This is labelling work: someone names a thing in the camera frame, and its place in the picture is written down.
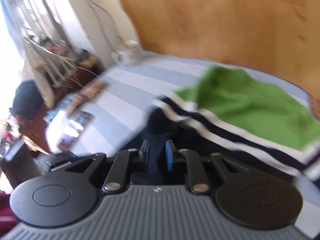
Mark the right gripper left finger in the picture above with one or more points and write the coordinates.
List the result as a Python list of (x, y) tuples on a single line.
[(124, 164)]

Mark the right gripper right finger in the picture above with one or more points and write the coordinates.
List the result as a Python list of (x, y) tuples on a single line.
[(190, 162)]

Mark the green navy white striped sweater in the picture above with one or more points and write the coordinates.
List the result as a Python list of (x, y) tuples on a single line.
[(229, 112)]

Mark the light blue striped bedsheet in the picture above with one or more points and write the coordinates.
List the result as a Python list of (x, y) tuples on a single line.
[(121, 111)]

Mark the dark photo booklet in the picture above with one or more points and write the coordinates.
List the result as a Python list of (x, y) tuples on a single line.
[(71, 132)]

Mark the brown patterned packet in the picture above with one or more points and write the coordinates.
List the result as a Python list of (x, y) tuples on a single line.
[(88, 93)]

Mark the white enamel mug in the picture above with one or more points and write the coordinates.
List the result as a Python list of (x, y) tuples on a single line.
[(128, 53)]

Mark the black round bag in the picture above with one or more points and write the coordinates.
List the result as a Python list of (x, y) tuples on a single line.
[(27, 100)]

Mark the brown perforated cushion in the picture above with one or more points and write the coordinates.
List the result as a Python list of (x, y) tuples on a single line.
[(314, 106)]

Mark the wooden headboard panel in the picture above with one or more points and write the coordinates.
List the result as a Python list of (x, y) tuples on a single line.
[(278, 37)]

